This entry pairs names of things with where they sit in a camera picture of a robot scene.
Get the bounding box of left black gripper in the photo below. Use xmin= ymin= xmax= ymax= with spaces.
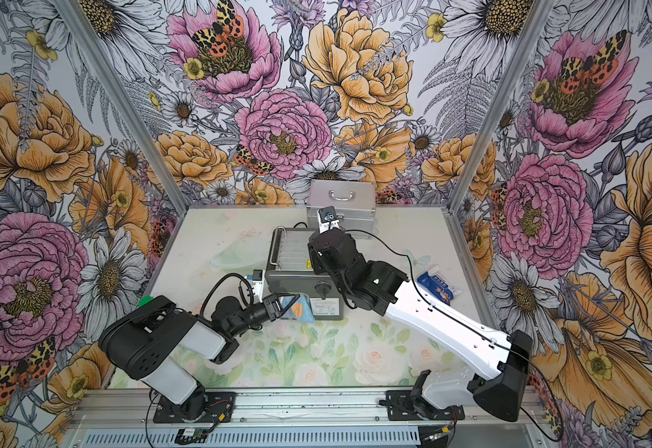
xmin=230 ymin=292 xmax=301 ymax=336

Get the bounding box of blue patterned cloth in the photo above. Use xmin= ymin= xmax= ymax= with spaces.
xmin=294 ymin=294 xmax=316 ymax=324

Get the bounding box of grey coffee machine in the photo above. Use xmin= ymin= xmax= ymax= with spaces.
xmin=264 ymin=226 xmax=344 ymax=320

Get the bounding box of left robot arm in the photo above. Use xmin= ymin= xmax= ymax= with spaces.
xmin=98 ymin=293 xmax=303 ymax=421

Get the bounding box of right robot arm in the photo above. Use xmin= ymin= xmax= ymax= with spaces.
xmin=308 ymin=228 xmax=533 ymax=422

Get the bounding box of silver aluminium case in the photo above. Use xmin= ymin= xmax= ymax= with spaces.
xmin=306 ymin=179 xmax=376 ymax=239

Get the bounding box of green cap white bottle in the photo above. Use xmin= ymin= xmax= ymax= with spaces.
xmin=137 ymin=296 xmax=153 ymax=308

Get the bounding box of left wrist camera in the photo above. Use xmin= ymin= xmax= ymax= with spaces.
xmin=247 ymin=270 xmax=265 ymax=305

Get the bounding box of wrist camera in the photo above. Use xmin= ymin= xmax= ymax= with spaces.
xmin=316 ymin=206 xmax=343 ymax=233
xmin=247 ymin=270 xmax=265 ymax=305

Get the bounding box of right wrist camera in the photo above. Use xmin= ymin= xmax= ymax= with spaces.
xmin=316 ymin=206 xmax=343 ymax=233

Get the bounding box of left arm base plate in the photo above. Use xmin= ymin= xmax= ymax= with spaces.
xmin=150 ymin=389 xmax=236 ymax=425

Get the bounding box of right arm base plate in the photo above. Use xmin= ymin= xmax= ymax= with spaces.
xmin=378 ymin=389 xmax=465 ymax=422

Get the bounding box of aluminium front rail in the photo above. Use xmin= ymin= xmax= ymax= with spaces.
xmin=61 ymin=386 xmax=554 ymax=447

